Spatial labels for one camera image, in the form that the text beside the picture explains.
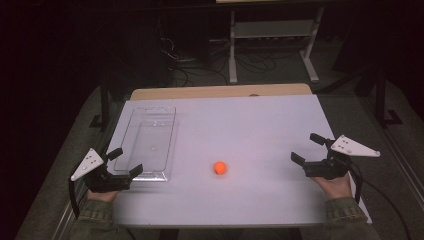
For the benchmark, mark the person's left hand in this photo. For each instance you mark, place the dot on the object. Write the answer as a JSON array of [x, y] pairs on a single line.
[[101, 196]]

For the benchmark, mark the orange ball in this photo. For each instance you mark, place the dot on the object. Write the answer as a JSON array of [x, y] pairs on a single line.
[[220, 167]]

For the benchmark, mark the person's right hand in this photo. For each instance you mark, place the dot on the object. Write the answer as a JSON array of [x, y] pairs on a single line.
[[335, 188]]

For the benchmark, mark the aluminium frame rail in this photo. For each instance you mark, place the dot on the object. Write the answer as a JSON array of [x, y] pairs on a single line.
[[406, 170], [66, 220]]

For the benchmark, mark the clear plastic tray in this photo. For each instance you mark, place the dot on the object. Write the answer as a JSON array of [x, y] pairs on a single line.
[[151, 143]]

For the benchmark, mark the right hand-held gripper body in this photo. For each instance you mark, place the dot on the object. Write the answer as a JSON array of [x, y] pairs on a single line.
[[328, 166]]

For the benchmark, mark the black metal stand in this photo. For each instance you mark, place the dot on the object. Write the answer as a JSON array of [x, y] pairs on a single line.
[[105, 100], [381, 96]]

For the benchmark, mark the white metal desk frame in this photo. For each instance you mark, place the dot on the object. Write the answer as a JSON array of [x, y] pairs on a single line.
[[273, 29]]

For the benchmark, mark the light wooden table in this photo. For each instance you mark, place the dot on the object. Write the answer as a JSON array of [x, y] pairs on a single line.
[[213, 91]]

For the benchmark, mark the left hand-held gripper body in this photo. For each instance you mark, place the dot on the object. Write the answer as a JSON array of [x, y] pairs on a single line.
[[100, 180]]

